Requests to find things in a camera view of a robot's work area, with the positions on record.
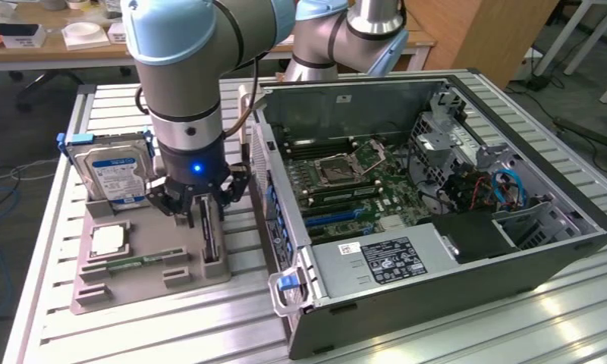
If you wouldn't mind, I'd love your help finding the black graphics card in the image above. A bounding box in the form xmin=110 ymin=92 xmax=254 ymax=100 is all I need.
xmin=195 ymin=193 xmax=223 ymax=265

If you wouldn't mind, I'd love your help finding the grey parts rack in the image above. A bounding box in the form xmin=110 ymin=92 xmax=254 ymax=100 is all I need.
xmin=69 ymin=153 xmax=234 ymax=318

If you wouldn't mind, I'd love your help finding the hard disk blue caddy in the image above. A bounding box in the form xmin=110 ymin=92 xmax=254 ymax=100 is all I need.
xmin=55 ymin=128 xmax=158 ymax=212

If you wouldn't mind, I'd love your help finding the metal disk bay cage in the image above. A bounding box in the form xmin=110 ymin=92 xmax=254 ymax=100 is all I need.
xmin=409 ymin=111 xmax=487 ymax=190

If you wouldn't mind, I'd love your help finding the CPU socket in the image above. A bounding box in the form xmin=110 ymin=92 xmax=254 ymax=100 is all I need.
xmin=316 ymin=155 xmax=361 ymax=187

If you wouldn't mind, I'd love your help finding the metal socket cover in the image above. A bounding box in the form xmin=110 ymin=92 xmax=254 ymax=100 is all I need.
xmin=351 ymin=138 xmax=389 ymax=175

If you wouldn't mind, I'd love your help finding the wooden cabinet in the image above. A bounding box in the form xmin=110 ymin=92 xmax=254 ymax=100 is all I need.
xmin=405 ymin=0 xmax=561 ymax=90

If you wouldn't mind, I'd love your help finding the red wire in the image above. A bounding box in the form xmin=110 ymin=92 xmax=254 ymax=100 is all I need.
xmin=473 ymin=177 xmax=493 ymax=209

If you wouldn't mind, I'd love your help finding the white labelled box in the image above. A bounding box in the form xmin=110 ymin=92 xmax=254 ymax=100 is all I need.
xmin=107 ymin=20 xmax=132 ymax=45

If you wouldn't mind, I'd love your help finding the silver chipset heat sink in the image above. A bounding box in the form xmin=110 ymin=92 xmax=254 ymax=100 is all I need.
xmin=379 ymin=216 xmax=411 ymax=231

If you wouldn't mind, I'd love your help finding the black open PC case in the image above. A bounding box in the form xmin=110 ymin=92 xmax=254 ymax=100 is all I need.
xmin=236 ymin=74 xmax=607 ymax=361

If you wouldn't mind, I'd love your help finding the green RAM stick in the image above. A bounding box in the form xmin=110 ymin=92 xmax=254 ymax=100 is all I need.
xmin=106 ymin=253 xmax=168 ymax=268

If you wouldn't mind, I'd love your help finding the blue wire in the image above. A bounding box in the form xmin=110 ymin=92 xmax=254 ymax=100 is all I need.
xmin=490 ymin=170 xmax=530 ymax=209

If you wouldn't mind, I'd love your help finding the wooden desk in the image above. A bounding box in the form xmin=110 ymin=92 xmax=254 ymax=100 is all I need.
xmin=0 ymin=0 xmax=437 ymax=73

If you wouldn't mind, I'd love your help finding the green motherboard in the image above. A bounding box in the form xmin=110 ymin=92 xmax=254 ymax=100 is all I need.
xmin=283 ymin=140 xmax=421 ymax=243

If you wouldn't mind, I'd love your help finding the white tape dispenser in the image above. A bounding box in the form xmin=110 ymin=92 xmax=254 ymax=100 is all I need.
xmin=61 ymin=21 xmax=111 ymax=51

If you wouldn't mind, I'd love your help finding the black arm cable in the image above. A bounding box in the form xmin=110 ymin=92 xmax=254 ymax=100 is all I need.
xmin=224 ymin=52 xmax=264 ymax=140

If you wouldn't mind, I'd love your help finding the grey power supply unit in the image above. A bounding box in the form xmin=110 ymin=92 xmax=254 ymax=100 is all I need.
xmin=311 ymin=223 xmax=459 ymax=299

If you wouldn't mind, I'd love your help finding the silver CPU chip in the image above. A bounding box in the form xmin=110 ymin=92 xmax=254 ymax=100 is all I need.
xmin=91 ymin=226 xmax=128 ymax=257

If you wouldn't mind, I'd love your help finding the blue expansion slot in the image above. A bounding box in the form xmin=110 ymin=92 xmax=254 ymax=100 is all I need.
xmin=303 ymin=212 xmax=370 ymax=229

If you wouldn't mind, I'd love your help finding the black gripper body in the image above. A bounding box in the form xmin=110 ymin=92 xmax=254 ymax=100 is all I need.
xmin=156 ymin=140 xmax=232 ymax=191

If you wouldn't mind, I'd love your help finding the white box black lid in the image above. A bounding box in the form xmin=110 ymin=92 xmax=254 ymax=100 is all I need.
xmin=0 ymin=24 xmax=48 ymax=49

